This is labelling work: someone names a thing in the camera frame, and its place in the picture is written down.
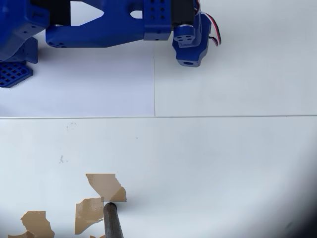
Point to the black cylindrical rod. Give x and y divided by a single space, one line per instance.
113 220

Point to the tan tape piece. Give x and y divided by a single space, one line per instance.
88 213
22 235
37 221
106 186

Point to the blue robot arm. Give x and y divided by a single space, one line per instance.
99 37

